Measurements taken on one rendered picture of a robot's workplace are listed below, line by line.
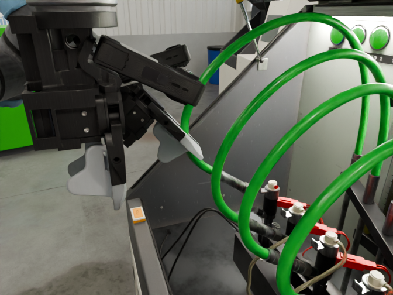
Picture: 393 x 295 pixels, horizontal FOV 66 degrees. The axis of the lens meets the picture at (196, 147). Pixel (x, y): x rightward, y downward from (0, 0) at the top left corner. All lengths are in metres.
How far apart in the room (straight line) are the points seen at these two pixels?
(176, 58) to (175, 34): 6.82
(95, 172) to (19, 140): 3.49
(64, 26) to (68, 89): 0.05
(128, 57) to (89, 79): 0.04
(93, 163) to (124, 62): 0.10
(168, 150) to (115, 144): 0.19
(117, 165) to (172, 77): 0.10
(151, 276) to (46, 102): 0.45
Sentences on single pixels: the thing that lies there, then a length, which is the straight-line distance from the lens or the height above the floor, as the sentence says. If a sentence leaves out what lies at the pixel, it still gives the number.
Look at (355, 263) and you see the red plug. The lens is 0.53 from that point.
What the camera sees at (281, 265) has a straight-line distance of 0.34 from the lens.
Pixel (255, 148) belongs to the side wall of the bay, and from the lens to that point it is 0.95.
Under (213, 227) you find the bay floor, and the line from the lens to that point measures 0.95.
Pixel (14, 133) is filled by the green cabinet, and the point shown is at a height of 0.25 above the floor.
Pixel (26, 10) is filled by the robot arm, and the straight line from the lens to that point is 0.50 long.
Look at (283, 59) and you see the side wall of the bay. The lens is 0.91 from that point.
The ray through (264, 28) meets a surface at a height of 1.41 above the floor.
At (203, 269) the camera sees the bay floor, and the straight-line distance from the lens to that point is 0.83.
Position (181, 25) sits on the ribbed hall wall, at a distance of 7.34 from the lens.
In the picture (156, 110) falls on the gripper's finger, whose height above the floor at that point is 1.30.
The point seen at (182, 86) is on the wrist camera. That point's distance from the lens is 0.31.
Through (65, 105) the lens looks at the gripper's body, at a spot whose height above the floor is 1.35.
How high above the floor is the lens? 1.43
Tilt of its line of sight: 24 degrees down
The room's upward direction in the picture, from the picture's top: straight up
